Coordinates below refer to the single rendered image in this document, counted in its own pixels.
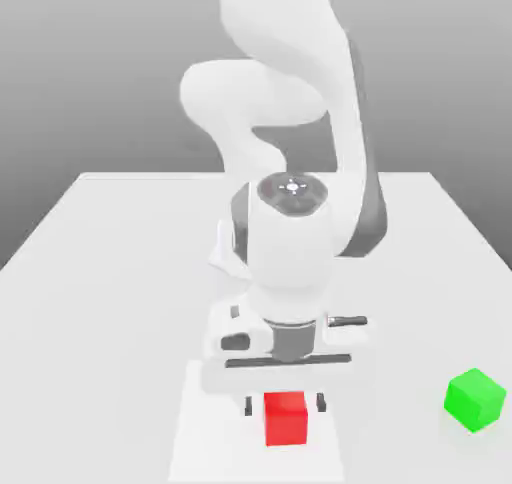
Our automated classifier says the small green cube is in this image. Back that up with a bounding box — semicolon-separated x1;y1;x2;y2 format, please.
442;366;508;435

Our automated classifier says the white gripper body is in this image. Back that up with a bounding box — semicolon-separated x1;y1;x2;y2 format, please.
200;352;354;398

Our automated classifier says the small red cube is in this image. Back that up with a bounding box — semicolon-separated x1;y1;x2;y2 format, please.
262;390;310;448

